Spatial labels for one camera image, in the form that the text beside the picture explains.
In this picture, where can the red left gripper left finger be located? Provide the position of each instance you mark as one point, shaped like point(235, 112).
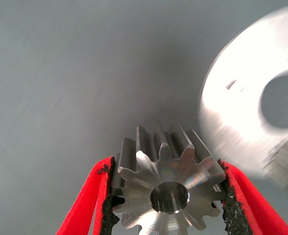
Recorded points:
point(85, 203)

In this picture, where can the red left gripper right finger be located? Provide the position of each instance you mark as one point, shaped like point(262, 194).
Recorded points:
point(251, 213)

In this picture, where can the larger steel gear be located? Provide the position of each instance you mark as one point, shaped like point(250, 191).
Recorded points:
point(202, 171)

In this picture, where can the round metal plate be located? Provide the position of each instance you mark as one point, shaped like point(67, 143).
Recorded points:
point(232, 110)

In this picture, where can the dark grey table cloth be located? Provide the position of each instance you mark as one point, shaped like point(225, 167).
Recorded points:
point(60, 73)

